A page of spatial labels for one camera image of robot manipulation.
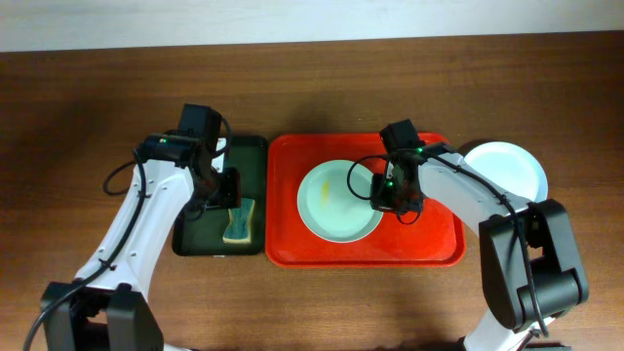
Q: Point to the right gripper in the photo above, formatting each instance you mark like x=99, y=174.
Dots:
x=378, y=200

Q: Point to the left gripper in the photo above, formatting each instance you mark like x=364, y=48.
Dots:
x=231, y=197

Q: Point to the green yellow sponge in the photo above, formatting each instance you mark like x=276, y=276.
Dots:
x=239, y=228

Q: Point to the mint green plate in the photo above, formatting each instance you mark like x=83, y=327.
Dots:
x=330, y=202

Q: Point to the light blue plate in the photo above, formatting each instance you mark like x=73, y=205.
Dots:
x=511, y=167

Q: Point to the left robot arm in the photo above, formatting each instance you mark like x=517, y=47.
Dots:
x=105, y=307

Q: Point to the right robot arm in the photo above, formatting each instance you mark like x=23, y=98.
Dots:
x=532, y=273

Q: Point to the red plastic tray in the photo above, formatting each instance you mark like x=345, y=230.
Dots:
x=437, y=239

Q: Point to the dark green tray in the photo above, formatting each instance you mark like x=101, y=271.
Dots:
x=202, y=234

